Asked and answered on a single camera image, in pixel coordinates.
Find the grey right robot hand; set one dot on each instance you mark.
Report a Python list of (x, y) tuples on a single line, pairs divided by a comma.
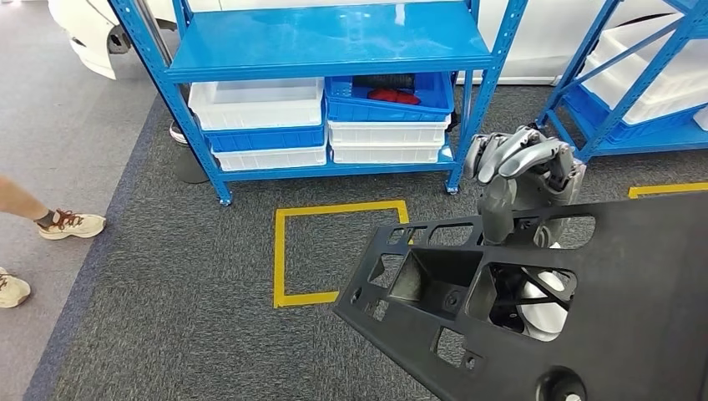
[(525, 171)]

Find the black plastic car panel part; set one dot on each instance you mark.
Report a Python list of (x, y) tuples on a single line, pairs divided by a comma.
[(636, 332)]

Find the blue metal shelf rack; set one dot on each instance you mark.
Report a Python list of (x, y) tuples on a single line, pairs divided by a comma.
[(332, 39), (652, 146)]

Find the white car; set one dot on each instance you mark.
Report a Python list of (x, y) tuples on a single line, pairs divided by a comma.
[(531, 44)]

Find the white plastic bin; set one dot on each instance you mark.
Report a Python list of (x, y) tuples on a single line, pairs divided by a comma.
[(387, 154), (675, 94), (636, 39), (271, 157), (387, 133), (260, 108)]

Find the yellow floor tape square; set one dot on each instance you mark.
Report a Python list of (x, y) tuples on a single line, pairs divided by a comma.
[(664, 190)]

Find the red item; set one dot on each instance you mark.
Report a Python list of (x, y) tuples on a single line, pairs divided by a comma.
[(395, 97)]

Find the person's shoe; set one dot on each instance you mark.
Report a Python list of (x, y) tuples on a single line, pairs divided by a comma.
[(74, 226), (12, 290)]

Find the person's leg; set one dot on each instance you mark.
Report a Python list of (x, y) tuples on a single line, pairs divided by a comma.
[(19, 202)]

